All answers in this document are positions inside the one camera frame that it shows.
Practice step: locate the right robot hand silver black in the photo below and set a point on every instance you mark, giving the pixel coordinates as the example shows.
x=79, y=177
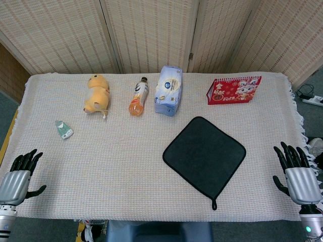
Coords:
x=302, y=185

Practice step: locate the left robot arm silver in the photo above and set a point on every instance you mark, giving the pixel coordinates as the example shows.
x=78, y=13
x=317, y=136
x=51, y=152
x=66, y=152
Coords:
x=6, y=221

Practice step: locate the orange drink bottle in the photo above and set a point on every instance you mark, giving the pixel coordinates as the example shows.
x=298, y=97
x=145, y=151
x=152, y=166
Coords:
x=138, y=98

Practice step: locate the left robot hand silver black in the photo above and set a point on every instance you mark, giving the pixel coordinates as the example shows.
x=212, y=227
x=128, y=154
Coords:
x=15, y=185

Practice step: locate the white woven tablecloth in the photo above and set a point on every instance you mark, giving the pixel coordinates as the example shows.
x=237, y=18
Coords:
x=113, y=164

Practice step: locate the blue tissue pack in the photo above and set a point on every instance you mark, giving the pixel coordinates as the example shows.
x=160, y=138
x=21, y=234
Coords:
x=167, y=90

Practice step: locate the black and yellow cloth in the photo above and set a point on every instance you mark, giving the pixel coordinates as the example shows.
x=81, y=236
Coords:
x=204, y=156

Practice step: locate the white power strip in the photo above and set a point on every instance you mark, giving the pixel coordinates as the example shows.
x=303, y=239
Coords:
x=314, y=100

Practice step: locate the small green white tube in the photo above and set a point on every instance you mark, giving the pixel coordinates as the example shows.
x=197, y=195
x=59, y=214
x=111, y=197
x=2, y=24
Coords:
x=63, y=129

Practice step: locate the red desk calendar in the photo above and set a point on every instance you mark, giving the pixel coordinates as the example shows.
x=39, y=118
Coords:
x=233, y=92

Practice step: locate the woven folding screen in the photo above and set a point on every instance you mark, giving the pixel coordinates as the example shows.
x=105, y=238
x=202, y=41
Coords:
x=151, y=32

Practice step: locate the yellow plush toy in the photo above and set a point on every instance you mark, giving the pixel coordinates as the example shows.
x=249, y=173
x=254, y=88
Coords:
x=97, y=95

